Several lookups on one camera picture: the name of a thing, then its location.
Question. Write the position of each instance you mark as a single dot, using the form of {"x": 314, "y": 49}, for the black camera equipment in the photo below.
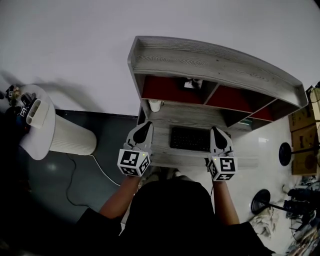
{"x": 301, "y": 202}

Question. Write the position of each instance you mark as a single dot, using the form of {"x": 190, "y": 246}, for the person's left forearm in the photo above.
{"x": 117, "y": 200}

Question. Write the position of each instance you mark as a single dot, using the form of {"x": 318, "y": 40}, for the black picture frame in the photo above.
{"x": 191, "y": 83}

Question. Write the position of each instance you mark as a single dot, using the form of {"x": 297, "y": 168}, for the pile of electronic devices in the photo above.
{"x": 17, "y": 100}

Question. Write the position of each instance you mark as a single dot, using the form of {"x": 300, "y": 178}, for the black keyboard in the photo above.
{"x": 190, "y": 138}

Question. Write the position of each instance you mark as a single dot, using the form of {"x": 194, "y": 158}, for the person's right forearm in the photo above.
{"x": 225, "y": 202}

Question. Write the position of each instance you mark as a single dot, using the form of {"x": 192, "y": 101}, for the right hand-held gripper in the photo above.
{"x": 225, "y": 166}

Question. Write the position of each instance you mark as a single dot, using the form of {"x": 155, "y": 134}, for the black round-base stand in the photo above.
{"x": 261, "y": 201}
{"x": 285, "y": 153}

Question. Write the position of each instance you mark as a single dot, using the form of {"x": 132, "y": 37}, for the white slotted holder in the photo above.
{"x": 37, "y": 113}

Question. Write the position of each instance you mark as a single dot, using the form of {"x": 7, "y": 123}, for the person's black shirt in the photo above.
{"x": 170, "y": 225}

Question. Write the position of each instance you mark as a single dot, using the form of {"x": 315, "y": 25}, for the grey wooden desk with hutch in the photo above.
{"x": 190, "y": 60}

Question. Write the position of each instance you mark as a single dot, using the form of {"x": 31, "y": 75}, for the beige cloth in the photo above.
{"x": 263, "y": 223}

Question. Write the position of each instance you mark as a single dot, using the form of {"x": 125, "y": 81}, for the large cardboard box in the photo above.
{"x": 303, "y": 150}

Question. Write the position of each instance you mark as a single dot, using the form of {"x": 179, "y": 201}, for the tall white ribbed pedestal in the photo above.
{"x": 70, "y": 140}

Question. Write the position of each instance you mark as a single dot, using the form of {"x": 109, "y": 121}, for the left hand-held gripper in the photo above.
{"x": 132, "y": 161}

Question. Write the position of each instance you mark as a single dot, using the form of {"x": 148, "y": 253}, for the person's white shoe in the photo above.
{"x": 180, "y": 173}

